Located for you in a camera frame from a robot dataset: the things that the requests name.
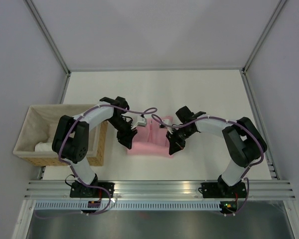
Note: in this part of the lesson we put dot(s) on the aluminium frame post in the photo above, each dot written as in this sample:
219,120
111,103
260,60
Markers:
46,34
265,32

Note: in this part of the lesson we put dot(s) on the aluminium mounting rail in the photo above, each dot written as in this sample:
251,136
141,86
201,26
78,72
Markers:
260,190

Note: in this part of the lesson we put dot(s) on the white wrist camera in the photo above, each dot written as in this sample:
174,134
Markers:
166,123
139,121

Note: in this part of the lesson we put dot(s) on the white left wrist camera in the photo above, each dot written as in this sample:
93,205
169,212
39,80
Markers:
139,121

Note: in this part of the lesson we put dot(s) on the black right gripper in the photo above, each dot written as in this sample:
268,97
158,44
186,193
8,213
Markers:
175,145

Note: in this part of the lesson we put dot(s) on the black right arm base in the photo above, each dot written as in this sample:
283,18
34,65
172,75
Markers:
214,190

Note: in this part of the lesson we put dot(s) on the aluminium frame post right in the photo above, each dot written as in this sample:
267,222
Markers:
265,32

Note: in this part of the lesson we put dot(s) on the white slotted cable duct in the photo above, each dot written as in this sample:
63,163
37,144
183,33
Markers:
134,205

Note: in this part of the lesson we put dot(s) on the rolled white t shirt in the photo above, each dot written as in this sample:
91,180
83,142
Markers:
43,147

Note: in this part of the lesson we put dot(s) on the aluminium frame post left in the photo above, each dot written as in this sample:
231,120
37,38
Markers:
46,34

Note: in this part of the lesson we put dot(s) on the aluminium frame rail back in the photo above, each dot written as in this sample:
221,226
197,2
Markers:
153,69

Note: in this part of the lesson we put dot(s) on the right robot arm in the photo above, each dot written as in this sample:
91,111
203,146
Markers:
245,145

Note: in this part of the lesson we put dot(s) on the wicker basket with liner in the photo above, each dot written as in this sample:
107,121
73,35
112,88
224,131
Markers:
40,125

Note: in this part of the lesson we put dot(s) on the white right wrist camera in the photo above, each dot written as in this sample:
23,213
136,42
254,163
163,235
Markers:
166,123

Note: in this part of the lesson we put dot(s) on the pink t shirt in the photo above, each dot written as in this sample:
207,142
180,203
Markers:
150,140

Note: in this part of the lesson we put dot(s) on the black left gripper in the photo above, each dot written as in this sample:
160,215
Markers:
125,138

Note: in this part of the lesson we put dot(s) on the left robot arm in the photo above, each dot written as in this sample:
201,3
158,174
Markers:
71,139

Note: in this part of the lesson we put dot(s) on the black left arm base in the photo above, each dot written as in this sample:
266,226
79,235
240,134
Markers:
78,190

